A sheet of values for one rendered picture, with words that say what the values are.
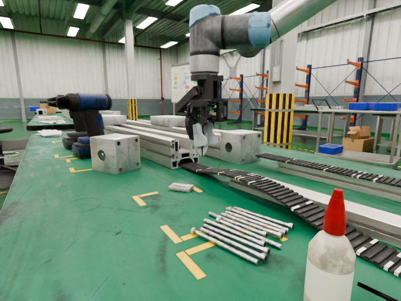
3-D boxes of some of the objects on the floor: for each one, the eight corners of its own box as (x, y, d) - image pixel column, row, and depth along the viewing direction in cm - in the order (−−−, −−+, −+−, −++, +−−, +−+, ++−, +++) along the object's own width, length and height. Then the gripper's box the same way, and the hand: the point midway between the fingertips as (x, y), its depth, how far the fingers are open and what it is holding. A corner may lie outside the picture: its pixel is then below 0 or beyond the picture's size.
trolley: (399, 176, 324) (412, 98, 304) (392, 186, 286) (406, 98, 266) (318, 162, 396) (325, 99, 377) (304, 169, 359) (310, 98, 339)
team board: (167, 135, 718) (165, 65, 680) (178, 134, 757) (177, 68, 719) (208, 140, 627) (209, 60, 589) (219, 138, 666) (220, 63, 628)
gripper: (203, 72, 55) (203, 163, 59) (231, 74, 61) (230, 157, 65) (181, 75, 62) (183, 157, 66) (209, 77, 67) (209, 152, 72)
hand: (199, 151), depth 67 cm, fingers closed
